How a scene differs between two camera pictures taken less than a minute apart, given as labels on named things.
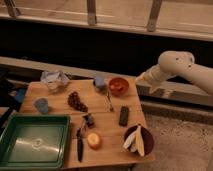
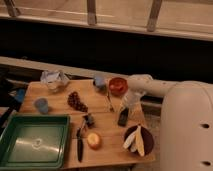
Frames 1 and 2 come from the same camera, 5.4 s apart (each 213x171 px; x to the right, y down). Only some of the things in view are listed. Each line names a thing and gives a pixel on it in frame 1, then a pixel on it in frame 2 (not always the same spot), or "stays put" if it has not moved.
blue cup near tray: [42, 105] stays put
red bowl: [118, 86] stays put
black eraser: [124, 116] stays put
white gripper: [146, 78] → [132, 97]
